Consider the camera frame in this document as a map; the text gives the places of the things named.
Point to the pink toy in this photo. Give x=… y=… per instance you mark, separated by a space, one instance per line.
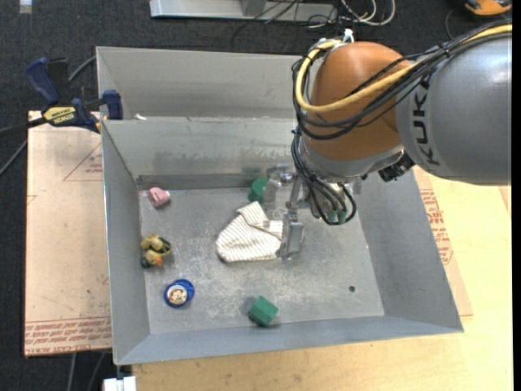
x=158 y=197

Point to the grey metal bin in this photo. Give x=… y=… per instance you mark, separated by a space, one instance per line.
x=317 y=283

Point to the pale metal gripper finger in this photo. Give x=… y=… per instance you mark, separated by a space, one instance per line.
x=297 y=238
x=285 y=236

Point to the white striped cloth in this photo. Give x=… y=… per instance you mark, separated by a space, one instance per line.
x=248 y=240

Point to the yellow toy duck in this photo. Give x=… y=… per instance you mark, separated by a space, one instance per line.
x=154 y=249

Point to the brown cardboard board, red print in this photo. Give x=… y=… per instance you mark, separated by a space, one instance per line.
x=61 y=218

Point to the clear glass thing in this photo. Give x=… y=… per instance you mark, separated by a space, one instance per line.
x=273 y=190

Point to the green block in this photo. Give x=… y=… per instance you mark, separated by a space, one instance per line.
x=257 y=190
x=263 y=311

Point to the blue round disc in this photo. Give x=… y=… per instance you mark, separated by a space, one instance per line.
x=178 y=293

